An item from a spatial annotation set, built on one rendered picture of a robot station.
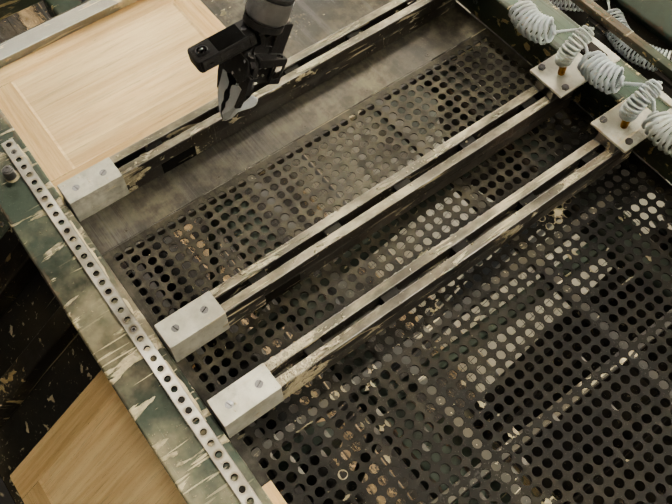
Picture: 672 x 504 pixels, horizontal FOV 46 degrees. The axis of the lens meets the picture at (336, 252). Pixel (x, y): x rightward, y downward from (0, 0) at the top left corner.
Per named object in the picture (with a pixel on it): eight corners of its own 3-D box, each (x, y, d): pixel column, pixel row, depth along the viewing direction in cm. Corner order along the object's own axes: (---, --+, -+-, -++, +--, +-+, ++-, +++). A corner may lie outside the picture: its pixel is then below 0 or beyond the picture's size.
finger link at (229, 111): (253, 127, 147) (268, 86, 141) (227, 130, 143) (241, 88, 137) (244, 117, 148) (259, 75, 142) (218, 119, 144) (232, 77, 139)
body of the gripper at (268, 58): (278, 88, 142) (300, 29, 134) (239, 91, 136) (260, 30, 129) (255, 63, 145) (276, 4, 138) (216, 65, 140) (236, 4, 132)
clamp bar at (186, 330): (156, 332, 158) (127, 276, 137) (577, 64, 193) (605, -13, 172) (182, 370, 154) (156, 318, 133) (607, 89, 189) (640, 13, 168)
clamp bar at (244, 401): (206, 405, 150) (184, 357, 130) (635, 112, 185) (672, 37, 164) (235, 447, 146) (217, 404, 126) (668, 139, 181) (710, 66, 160)
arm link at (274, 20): (267, 6, 126) (240, -21, 130) (258, 31, 129) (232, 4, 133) (303, 6, 131) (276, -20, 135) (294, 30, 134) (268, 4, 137)
